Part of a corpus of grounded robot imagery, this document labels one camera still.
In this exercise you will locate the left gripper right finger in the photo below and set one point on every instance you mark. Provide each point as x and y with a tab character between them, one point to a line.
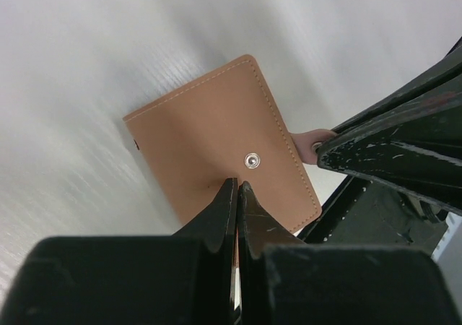
286	281

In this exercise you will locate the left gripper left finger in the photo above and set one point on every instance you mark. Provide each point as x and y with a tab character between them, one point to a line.
183	278

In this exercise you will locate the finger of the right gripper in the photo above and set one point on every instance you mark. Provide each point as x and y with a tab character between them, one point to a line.
409	141

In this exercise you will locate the brown leather card holder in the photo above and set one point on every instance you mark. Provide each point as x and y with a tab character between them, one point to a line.
226	124

